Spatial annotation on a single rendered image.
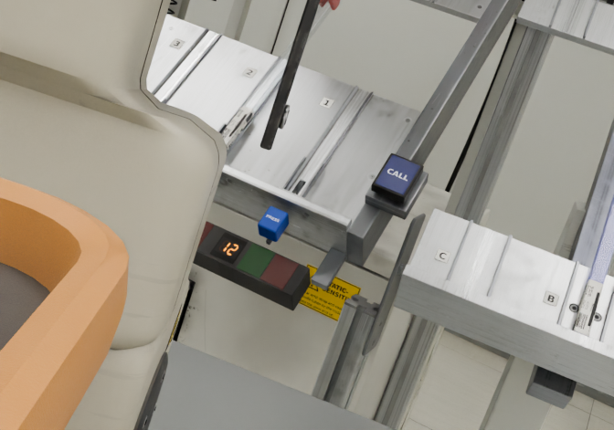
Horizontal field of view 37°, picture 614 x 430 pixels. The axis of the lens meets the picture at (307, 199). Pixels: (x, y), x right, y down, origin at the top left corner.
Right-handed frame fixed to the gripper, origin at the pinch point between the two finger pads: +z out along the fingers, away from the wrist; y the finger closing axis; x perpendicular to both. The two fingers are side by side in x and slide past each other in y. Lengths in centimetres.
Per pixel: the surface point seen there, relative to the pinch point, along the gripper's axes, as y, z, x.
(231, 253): -7.2, 4.2, 38.5
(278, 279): -13.4, 4.6, 39.1
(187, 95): 8.8, 1.3, 21.6
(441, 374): -6, 162, -38
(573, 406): -42, 180, -54
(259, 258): -10.3, 4.3, 37.8
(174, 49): 14.6, 0.6, 15.7
